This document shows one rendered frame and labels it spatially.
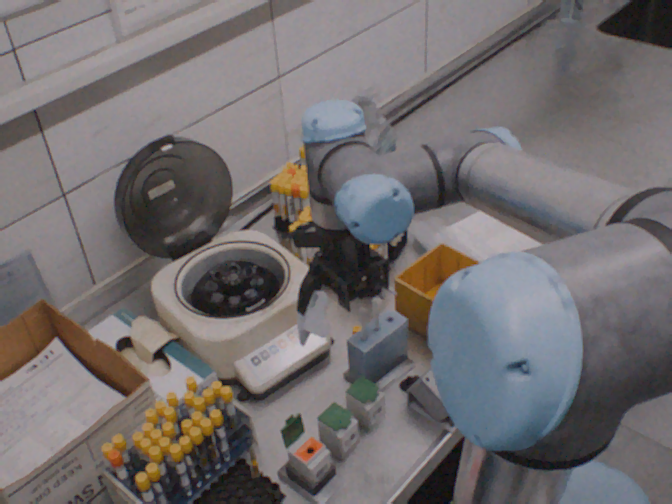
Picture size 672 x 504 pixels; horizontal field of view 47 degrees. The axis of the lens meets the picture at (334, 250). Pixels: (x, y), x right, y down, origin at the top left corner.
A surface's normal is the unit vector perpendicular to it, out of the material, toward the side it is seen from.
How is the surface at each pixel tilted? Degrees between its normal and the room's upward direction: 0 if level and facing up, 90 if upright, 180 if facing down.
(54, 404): 2
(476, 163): 49
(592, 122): 0
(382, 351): 90
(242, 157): 90
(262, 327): 90
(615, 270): 10
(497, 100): 0
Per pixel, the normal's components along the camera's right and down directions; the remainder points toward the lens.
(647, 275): 0.07, -0.48
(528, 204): -0.93, -0.15
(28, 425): -0.05, -0.77
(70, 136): 0.75, 0.38
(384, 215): 0.33, 0.57
